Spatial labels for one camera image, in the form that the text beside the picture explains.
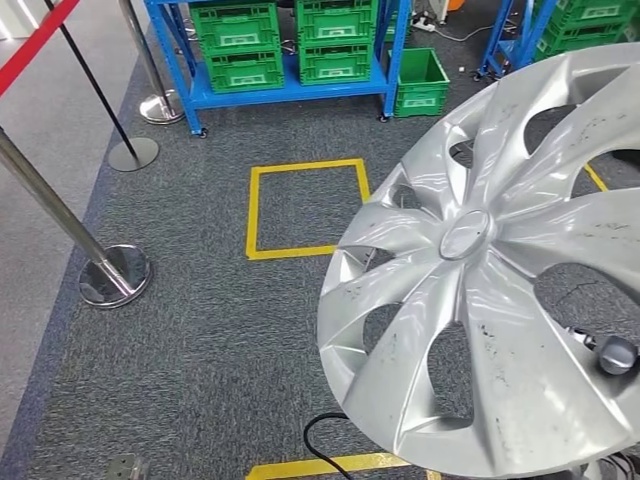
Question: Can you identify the black stanchion post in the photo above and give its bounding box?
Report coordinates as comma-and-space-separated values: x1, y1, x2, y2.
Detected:
42, 0, 160, 174

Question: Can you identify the white floor cable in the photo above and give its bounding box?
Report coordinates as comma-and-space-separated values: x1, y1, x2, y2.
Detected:
432, 21, 518, 44

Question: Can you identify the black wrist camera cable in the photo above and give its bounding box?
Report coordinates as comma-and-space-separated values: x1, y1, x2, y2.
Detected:
303, 411, 357, 480

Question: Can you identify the red barrier belt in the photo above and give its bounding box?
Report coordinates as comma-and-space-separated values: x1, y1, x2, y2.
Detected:
0, 0, 81, 99

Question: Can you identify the white power strip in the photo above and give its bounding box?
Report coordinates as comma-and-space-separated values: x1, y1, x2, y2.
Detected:
411, 11, 438, 34

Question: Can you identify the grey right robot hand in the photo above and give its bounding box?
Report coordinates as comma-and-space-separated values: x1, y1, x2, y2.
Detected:
567, 326, 640, 377

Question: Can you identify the yellow floor tape square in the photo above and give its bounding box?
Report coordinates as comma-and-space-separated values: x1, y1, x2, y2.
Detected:
244, 157, 371, 262

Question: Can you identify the chrome stanchion post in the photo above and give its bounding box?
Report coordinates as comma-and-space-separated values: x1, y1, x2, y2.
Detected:
117, 0, 187, 126
0, 125, 153, 310

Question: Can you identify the blue steel shelf rack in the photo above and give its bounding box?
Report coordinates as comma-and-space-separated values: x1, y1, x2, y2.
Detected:
473, 0, 560, 82
143, 0, 412, 139

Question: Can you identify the silver wheel hubcap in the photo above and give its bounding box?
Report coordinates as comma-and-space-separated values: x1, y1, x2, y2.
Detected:
316, 42, 640, 480

